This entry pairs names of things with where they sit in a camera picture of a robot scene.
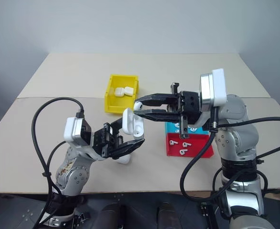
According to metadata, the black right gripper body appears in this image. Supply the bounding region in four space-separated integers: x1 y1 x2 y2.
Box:
168 82 202 139

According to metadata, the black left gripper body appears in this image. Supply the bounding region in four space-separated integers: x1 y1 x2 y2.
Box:
82 118 126 159

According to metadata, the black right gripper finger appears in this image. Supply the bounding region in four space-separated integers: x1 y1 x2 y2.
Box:
134 92 179 107
133 109 181 123

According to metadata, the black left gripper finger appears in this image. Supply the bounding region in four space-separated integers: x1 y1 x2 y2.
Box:
109 118 124 135
111 138 146 160

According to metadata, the yellow plastic bin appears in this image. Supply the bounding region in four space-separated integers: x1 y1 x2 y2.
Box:
104 74 141 116

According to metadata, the teal plastic tray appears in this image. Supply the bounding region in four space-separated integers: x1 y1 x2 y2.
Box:
164 121 210 135

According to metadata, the red plastic tray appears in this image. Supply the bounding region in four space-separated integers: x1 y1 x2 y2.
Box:
165 132 215 159

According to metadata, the dark rounded shape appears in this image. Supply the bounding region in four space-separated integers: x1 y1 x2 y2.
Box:
101 202 123 229
157 202 178 229

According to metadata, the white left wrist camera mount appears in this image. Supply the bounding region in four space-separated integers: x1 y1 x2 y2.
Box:
63 116 112 163

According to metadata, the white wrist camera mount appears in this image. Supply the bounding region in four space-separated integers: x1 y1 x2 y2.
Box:
194 68 227 131
63 116 112 163

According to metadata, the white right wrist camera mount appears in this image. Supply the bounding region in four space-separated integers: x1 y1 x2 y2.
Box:
194 68 227 131

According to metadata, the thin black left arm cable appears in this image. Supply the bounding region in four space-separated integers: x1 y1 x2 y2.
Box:
44 140 68 198

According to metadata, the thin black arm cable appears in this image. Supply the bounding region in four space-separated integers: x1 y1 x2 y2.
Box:
255 141 280 160
44 140 68 198

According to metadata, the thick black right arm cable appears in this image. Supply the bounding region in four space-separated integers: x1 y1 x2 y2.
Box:
180 106 229 200

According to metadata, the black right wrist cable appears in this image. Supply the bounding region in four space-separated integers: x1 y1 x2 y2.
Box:
215 116 280 127

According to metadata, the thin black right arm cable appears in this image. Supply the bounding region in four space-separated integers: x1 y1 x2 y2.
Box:
255 141 280 160

